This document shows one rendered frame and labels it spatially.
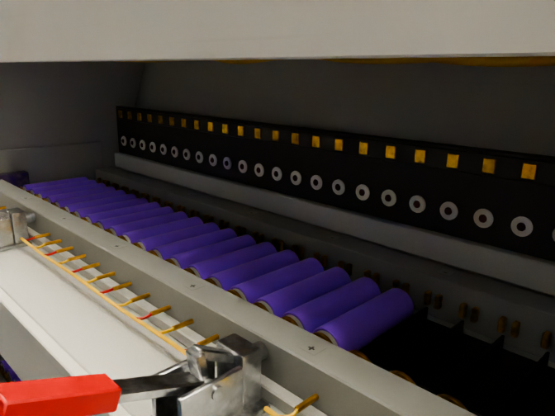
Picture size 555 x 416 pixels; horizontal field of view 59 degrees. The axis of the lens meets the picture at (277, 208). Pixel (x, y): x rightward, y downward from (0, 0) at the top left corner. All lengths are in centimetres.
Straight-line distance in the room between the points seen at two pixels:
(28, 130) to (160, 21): 37
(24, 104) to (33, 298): 30
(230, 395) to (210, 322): 5
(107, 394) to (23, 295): 18
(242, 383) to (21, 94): 45
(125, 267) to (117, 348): 6
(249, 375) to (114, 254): 14
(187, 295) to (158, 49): 12
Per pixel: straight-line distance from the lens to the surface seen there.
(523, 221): 29
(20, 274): 37
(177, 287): 26
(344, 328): 23
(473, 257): 30
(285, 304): 26
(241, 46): 20
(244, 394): 21
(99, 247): 33
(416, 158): 31
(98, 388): 17
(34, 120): 59
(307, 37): 17
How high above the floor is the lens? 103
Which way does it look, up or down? 2 degrees down
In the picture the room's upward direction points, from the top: 13 degrees clockwise
